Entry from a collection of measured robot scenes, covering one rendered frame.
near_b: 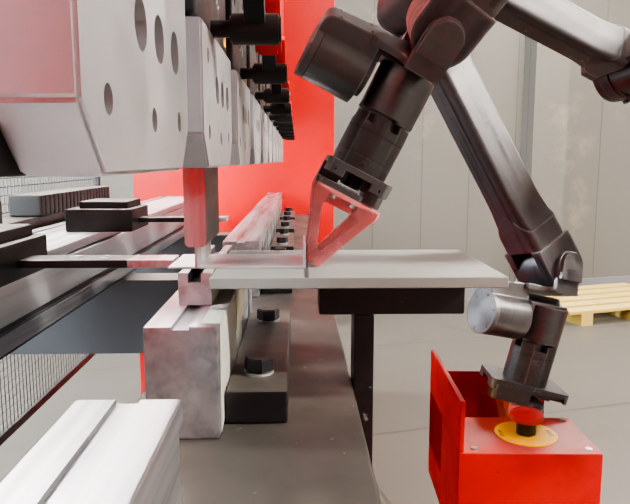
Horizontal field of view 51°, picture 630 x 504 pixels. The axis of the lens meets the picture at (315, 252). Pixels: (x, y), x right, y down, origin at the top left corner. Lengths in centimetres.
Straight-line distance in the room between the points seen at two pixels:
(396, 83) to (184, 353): 31
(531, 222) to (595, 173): 507
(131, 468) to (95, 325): 101
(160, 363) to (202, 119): 25
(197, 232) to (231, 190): 221
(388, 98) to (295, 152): 218
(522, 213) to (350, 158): 31
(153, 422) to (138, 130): 18
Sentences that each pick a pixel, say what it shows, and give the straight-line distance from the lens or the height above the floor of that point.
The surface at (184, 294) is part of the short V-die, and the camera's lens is 61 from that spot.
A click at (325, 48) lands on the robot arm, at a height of 120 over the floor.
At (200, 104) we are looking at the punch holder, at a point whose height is 113.
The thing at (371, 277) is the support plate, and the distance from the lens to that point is 58.
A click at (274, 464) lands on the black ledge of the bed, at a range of 52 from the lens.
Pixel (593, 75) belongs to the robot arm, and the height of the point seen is 122.
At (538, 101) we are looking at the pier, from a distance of 542.
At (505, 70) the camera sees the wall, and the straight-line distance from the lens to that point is 547.
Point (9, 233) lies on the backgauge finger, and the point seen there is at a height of 103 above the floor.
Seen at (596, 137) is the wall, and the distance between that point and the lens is 593.
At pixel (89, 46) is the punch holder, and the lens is 17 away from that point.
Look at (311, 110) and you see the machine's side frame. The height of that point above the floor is 131.
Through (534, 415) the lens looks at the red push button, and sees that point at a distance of 82.
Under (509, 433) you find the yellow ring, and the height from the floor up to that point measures 78.
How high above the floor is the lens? 110
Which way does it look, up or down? 8 degrees down
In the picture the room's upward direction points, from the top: straight up
